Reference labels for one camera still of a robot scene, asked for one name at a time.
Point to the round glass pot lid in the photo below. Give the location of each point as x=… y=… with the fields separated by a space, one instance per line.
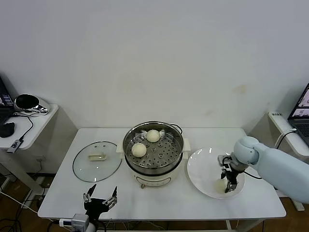
x=84 y=169

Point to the small white desk label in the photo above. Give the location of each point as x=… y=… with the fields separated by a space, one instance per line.
x=276 y=114

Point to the cream electric cooker pot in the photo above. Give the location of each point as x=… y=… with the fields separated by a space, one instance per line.
x=154 y=180

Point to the grey laptop with pink screen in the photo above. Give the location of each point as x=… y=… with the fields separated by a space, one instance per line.
x=300 y=125

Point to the white wall socket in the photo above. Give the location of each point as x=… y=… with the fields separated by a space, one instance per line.
x=40 y=159

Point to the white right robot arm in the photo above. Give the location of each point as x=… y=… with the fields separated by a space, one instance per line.
x=277 y=164

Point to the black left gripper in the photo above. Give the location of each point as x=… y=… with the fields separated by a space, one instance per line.
x=96 y=206

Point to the small grey usb hub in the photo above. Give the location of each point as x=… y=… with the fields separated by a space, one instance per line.
x=15 y=145

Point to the shiny chrome rounded device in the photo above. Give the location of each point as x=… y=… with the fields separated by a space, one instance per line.
x=41 y=106

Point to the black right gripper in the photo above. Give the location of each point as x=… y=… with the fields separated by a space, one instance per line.
x=231 y=176

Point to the round white plate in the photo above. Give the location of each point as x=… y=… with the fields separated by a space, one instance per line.
x=200 y=169

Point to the black laptop with dark screen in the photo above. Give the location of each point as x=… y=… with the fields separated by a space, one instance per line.
x=4 y=101

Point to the black computer mouse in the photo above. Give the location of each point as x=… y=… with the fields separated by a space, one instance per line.
x=7 y=130

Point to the white steamed baozi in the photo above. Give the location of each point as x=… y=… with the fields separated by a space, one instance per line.
x=220 y=186
x=153 y=135
x=139 y=149

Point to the white side desk with chrome device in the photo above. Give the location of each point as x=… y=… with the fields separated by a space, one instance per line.
x=36 y=130

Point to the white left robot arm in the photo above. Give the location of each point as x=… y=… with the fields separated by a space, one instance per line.
x=90 y=228

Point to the stainless steel steamer basket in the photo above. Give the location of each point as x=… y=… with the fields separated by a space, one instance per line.
x=136 y=161

